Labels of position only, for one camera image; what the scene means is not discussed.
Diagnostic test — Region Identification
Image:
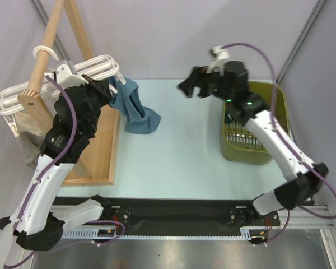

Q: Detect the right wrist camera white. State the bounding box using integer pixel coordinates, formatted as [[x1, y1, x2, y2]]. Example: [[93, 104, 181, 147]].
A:
[[207, 46, 230, 73]]

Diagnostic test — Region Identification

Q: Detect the dark green sock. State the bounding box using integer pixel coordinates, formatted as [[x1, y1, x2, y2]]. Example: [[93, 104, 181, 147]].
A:
[[224, 111, 234, 124]]

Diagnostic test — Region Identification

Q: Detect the blue sock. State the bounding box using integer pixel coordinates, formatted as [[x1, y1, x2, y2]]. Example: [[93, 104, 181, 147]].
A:
[[109, 77, 161, 135]]

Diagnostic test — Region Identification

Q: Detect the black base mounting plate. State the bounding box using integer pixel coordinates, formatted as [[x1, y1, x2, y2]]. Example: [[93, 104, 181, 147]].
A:
[[44, 197, 281, 238]]

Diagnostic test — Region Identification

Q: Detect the wooden drying rack frame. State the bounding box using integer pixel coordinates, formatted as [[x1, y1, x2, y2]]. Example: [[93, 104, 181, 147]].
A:
[[16, 0, 121, 186]]

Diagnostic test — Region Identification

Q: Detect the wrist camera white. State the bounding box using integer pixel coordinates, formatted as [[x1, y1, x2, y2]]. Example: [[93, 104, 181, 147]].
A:
[[45, 60, 88, 89], [207, 46, 230, 73]]

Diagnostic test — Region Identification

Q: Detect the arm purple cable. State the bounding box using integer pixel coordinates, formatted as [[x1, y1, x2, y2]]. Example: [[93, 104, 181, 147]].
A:
[[221, 42, 336, 247], [2, 77, 127, 268]]

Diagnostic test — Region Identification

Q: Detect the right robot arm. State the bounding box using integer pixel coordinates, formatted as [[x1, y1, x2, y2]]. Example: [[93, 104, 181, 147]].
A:
[[178, 61, 328, 225]]

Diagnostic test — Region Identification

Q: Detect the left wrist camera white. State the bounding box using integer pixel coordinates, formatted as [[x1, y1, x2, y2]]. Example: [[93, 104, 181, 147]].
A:
[[45, 60, 88, 89]]

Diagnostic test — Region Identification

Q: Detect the beige grey sock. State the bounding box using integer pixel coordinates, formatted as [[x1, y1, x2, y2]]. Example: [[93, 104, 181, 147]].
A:
[[15, 112, 45, 170]]

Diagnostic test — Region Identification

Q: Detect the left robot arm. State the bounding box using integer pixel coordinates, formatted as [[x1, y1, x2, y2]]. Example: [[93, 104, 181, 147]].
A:
[[0, 75, 115, 251]]

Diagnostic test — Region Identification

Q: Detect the aluminium rail frame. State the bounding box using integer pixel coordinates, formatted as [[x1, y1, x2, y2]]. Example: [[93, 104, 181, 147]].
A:
[[27, 204, 336, 269]]

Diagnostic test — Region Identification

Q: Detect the olive green plastic basket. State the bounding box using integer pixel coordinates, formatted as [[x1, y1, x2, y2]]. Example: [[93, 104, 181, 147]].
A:
[[220, 87, 291, 165]]

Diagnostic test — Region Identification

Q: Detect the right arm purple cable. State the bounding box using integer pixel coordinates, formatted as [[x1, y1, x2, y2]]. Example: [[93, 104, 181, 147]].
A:
[[221, 42, 336, 247]]

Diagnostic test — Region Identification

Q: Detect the white plastic clip hanger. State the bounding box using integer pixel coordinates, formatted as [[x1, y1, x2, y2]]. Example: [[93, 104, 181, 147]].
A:
[[0, 45, 127, 137]]

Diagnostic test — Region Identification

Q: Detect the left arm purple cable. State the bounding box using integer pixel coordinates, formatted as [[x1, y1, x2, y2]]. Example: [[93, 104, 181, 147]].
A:
[[2, 77, 127, 268]]

